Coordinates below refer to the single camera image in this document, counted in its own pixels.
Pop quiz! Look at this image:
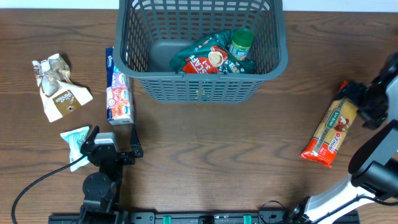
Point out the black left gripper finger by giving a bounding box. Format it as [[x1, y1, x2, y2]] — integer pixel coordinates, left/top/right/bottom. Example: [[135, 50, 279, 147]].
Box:
[[80, 126, 100, 152], [129, 124, 144, 157]]

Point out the small teal white packet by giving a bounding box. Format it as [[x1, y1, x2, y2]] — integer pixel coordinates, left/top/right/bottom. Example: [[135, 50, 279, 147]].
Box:
[[60, 126, 90, 163]]

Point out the beige Pantree snack bag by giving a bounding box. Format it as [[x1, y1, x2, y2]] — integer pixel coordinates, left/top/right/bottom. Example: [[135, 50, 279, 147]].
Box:
[[32, 54, 93, 123]]

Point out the San Remo spaghetti packet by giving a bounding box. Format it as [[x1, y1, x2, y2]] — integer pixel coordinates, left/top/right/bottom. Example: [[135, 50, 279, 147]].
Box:
[[301, 95, 358, 167]]

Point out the Kleenex tissue multipack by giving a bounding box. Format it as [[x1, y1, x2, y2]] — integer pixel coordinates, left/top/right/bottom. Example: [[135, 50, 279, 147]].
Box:
[[105, 47, 134, 126]]

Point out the green Nescafe coffee bag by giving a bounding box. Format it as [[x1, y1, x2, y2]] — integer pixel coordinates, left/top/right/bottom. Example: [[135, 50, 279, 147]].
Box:
[[169, 30, 255, 74]]

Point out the green lid jar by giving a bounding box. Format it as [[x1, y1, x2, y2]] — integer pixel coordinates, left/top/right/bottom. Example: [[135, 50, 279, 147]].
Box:
[[229, 29, 254, 61]]

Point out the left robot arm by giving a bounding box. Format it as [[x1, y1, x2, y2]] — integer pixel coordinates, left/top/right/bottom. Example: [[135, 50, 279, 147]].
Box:
[[78, 125, 144, 223]]

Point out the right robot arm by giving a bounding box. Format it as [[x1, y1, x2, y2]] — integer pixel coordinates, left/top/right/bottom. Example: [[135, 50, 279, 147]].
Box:
[[284, 53, 397, 223]]

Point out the grey plastic basket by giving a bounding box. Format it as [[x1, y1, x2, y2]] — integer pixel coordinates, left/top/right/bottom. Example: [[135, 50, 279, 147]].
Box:
[[113, 0, 288, 103]]

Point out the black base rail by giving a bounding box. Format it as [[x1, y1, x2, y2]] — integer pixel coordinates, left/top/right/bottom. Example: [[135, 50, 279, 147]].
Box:
[[48, 208, 361, 224]]

